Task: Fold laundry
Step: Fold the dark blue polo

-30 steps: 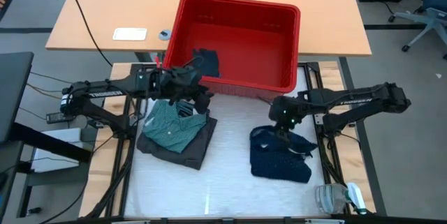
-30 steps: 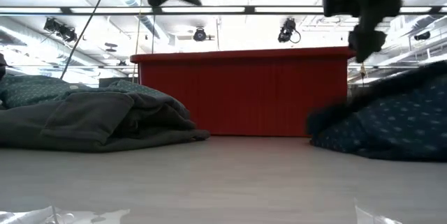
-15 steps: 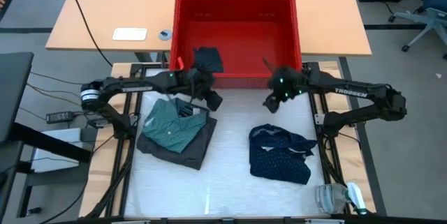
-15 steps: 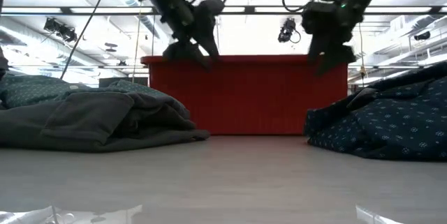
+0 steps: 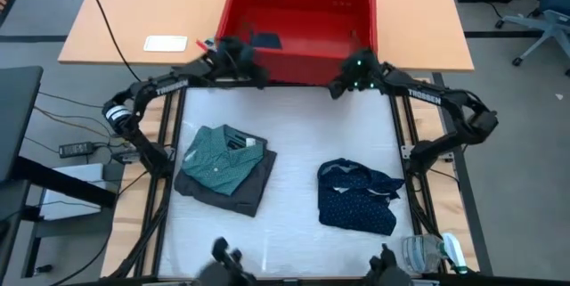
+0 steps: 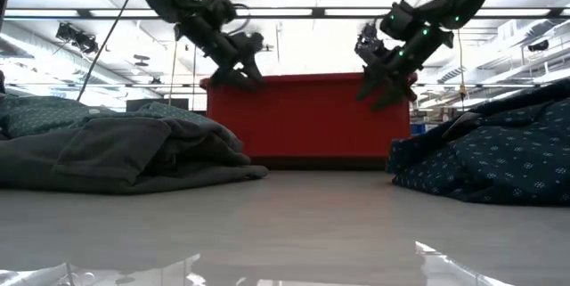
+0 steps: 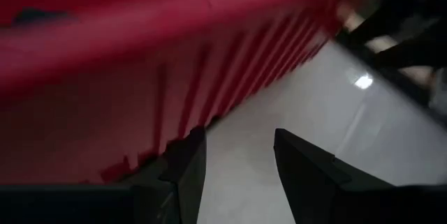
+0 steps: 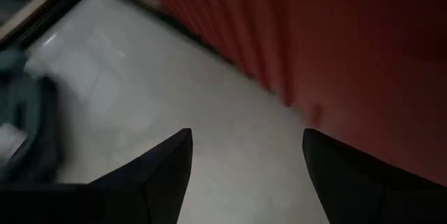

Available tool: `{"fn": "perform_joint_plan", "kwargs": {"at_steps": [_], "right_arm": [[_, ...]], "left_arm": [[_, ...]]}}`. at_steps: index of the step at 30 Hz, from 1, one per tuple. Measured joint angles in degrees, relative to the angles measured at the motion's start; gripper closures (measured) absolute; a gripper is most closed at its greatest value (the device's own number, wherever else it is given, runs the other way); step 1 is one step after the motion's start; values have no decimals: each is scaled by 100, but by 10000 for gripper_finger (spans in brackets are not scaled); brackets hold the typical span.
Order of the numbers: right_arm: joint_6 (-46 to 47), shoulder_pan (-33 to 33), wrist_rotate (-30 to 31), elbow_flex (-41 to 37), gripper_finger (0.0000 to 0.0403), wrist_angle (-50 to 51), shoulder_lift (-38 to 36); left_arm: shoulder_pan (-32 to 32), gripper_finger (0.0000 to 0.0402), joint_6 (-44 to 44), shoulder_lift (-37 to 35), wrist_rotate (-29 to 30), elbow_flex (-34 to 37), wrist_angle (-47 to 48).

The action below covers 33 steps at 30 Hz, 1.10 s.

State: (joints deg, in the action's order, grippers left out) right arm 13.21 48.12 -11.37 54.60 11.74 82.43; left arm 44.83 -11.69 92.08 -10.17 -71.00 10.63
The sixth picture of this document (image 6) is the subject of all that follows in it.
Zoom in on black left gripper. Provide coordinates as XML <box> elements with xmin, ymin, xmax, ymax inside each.
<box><xmin>175</xmin><ymin>16</ymin><xmax>267</xmax><ymax>94</ymax></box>

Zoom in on black camera with cable loop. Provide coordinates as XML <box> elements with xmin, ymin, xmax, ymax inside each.
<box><xmin>354</xmin><ymin>21</ymin><xmax>385</xmax><ymax>58</ymax></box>

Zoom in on red plastic bin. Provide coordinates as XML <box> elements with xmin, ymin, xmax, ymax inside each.
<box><xmin>199</xmin><ymin>71</ymin><xmax>419</xmax><ymax>167</ymax></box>

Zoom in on teal patterned shirt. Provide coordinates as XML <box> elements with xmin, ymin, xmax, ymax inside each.
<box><xmin>0</xmin><ymin>94</ymin><xmax>215</xmax><ymax>140</ymax></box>

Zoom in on long black cable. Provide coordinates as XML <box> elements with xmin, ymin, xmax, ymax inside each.
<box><xmin>75</xmin><ymin>0</ymin><xmax>135</xmax><ymax>102</ymax></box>

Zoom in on dark grey garment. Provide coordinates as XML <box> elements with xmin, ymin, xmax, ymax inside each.
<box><xmin>0</xmin><ymin>116</ymin><xmax>270</xmax><ymax>196</ymax></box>

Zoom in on large black box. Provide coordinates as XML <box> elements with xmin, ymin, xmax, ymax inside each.
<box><xmin>126</xmin><ymin>98</ymin><xmax>190</xmax><ymax>113</ymax></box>

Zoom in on black ceiling fixture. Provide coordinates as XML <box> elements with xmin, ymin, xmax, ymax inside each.
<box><xmin>526</xmin><ymin>38</ymin><xmax>550</xmax><ymax>53</ymax></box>

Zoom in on thin tan hanging cord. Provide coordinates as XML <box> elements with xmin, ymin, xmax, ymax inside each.
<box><xmin>167</xmin><ymin>38</ymin><xmax>179</xmax><ymax>107</ymax></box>

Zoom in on navy dotted garment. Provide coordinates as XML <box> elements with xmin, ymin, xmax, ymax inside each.
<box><xmin>386</xmin><ymin>78</ymin><xmax>570</xmax><ymax>207</ymax></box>

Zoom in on yellow hanging cord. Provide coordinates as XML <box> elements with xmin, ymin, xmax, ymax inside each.
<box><xmin>455</xmin><ymin>38</ymin><xmax>468</xmax><ymax>100</ymax></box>

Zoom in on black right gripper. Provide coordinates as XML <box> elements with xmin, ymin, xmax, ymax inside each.
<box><xmin>354</xmin><ymin>27</ymin><xmax>455</xmax><ymax>112</ymax></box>

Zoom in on black ceiling spotlights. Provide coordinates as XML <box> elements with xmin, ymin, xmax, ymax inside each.
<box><xmin>54</xmin><ymin>21</ymin><xmax>100</xmax><ymax>55</ymax></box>

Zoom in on shelf with blue bins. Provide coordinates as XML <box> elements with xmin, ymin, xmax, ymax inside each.
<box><xmin>409</xmin><ymin>107</ymin><xmax>451</xmax><ymax>136</ymax></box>

